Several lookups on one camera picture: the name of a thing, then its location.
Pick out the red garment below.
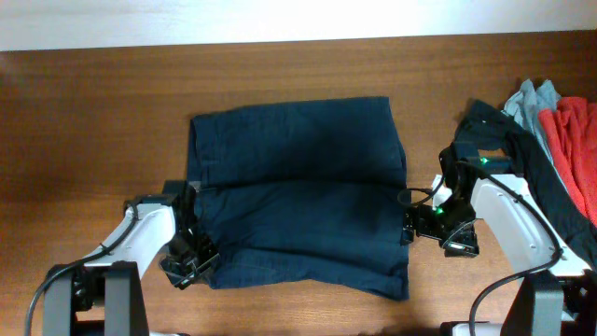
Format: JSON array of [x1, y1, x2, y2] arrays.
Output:
[[538, 97, 596, 225]]

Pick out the black garment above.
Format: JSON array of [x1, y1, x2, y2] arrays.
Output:
[[454, 100, 596, 269]]

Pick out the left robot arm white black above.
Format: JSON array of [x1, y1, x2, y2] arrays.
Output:
[[24, 194, 219, 335]]

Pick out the light grey garment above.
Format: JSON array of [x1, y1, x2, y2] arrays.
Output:
[[501, 79, 562, 167]]

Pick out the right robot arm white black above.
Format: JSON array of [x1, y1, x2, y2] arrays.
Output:
[[401, 154, 596, 335]]

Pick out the navy blue shorts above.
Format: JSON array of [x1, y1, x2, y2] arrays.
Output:
[[187, 96, 409, 301]]

